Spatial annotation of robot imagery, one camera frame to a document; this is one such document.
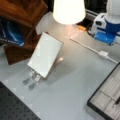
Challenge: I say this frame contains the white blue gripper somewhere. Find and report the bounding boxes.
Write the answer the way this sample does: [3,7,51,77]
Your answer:
[91,13,120,45]

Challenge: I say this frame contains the black drawer box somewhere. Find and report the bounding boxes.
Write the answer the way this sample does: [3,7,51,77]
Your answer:
[87,62,120,120]

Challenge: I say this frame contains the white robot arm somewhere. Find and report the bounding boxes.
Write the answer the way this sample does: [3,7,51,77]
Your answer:
[91,0,120,45]

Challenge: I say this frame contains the white lamp shade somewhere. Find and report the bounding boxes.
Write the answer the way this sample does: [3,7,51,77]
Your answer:
[53,0,85,25]

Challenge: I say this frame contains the white tilted panel board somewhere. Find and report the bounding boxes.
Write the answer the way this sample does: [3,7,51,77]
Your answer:
[28,33,63,78]

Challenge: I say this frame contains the brown wooden shelf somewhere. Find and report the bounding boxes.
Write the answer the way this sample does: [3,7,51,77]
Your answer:
[0,0,48,65]

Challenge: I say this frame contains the metal panel stand feet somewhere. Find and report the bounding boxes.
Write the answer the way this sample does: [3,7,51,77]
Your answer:
[23,70,41,90]

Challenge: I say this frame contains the white cable with connector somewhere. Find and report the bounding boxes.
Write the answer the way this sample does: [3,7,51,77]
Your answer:
[68,35,119,64]

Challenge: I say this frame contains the aluminium frame rail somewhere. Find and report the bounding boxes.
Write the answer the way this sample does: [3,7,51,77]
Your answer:
[85,9,98,22]

